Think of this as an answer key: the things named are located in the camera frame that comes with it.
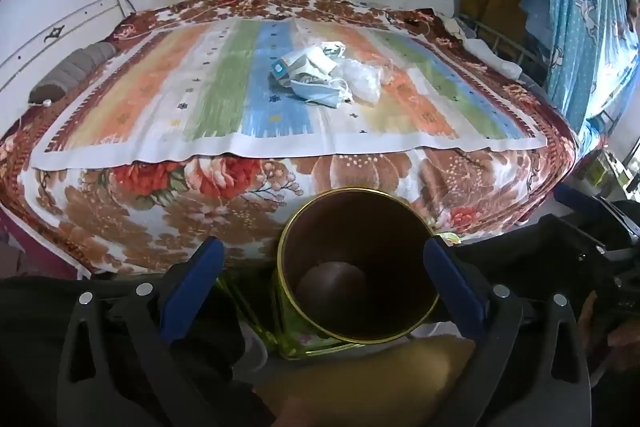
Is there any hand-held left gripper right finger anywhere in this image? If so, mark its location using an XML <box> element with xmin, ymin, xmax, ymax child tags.
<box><xmin>422</xmin><ymin>236</ymin><xmax>593</xmax><ymax>427</ymax></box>

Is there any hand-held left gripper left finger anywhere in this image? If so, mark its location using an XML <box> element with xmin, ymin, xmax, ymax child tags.
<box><xmin>56</xmin><ymin>236</ymin><xmax>236</xmax><ymax>427</ymax></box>

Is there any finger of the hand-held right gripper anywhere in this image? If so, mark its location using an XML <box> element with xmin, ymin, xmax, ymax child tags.
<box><xmin>554</xmin><ymin>183</ymin><xmax>618</xmax><ymax>220</ymax></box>

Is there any round gold-rimmed tin can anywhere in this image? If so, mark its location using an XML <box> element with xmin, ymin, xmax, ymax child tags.
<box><xmin>272</xmin><ymin>188</ymin><xmax>446</xmax><ymax>360</ymax></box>

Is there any clear plastic bag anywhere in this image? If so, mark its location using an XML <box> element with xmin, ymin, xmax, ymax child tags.
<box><xmin>340</xmin><ymin>57</ymin><xmax>397</xmax><ymax>104</ymax></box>

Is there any white medicine box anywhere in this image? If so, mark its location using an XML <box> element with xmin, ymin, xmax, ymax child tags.
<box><xmin>270</xmin><ymin>47</ymin><xmax>338</xmax><ymax>82</ymax></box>

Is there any person's right hand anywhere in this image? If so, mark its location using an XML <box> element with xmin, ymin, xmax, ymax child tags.
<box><xmin>582</xmin><ymin>291</ymin><xmax>640</xmax><ymax>374</ymax></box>

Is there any floral blanket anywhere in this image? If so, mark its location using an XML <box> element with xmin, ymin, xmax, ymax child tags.
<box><xmin>0</xmin><ymin>0</ymin><xmax>578</xmax><ymax>275</ymax></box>

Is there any white cloth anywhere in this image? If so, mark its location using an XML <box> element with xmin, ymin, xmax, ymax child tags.
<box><xmin>445</xmin><ymin>17</ymin><xmax>523</xmax><ymax>76</ymax></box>

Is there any purple cloth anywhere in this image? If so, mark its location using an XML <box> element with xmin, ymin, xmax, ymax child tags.
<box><xmin>0</xmin><ymin>207</ymin><xmax>93</xmax><ymax>279</ymax></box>

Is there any metal rack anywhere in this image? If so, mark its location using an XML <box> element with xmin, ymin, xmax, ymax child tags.
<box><xmin>460</xmin><ymin>13</ymin><xmax>548</xmax><ymax>88</ymax></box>

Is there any blue printed curtain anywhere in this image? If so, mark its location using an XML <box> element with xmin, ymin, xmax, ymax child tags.
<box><xmin>520</xmin><ymin>0</ymin><xmax>640</xmax><ymax>135</ymax></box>

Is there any striped colourful mat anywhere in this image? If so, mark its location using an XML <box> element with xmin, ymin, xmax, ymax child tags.
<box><xmin>30</xmin><ymin>16</ymin><xmax>550</xmax><ymax>170</ymax></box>

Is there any blue face mask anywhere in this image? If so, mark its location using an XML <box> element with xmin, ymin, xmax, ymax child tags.
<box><xmin>287</xmin><ymin>77</ymin><xmax>354</xmax><ymax>109</ymax></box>

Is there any grey rolled cloth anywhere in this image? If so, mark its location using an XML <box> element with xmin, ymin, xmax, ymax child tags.
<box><xmin>28</xmin><ymin>42</ymin><xmax>118</xmax><ymax>104</ymax></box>

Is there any white headboard panel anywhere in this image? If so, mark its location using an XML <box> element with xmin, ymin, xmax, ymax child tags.
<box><xmin>0</xmin><ymin>0</ymin><xmax>137</xmax><ymax>95</ymax></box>

